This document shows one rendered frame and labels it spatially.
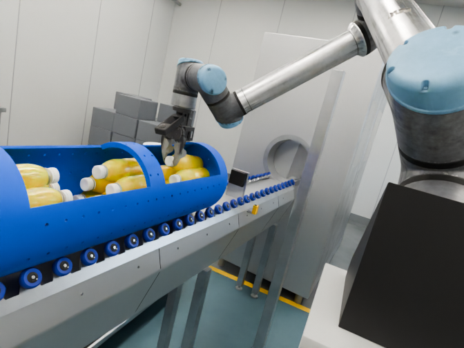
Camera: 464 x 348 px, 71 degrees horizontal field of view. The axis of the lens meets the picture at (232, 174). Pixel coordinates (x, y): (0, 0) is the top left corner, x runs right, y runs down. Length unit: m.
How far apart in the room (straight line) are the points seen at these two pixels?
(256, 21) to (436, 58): 5.66
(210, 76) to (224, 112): 0.13
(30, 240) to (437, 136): 0.75
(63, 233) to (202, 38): 5.93
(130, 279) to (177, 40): 6.02
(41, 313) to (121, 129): 3.93
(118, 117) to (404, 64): 4.32
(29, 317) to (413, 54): 0.90
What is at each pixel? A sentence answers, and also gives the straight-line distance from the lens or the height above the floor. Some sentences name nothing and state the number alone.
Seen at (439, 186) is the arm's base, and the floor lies 1.37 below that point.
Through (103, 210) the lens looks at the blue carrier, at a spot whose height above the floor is 1.11.
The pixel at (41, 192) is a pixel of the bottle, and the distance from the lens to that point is 0.82.
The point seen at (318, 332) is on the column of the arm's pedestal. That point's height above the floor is 1.10.
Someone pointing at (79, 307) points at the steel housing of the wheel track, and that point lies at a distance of 0.96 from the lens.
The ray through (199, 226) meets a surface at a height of 0.93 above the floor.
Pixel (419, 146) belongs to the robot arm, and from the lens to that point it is 0.65.
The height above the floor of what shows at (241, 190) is 0.98.
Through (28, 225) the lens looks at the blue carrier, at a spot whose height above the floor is 1.11.
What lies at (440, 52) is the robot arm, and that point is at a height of 1.57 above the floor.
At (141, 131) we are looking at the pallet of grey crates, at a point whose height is 0.79.
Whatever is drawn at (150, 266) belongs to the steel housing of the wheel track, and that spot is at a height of 0.87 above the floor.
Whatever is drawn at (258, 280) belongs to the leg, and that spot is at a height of 0.16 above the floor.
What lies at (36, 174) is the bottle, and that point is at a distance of 0.85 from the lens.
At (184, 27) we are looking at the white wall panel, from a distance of 6.77.
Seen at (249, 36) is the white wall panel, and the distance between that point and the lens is 6.17.
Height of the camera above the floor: 1.42
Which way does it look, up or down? 12 degrees down
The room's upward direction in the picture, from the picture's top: 14 degrees clockwise
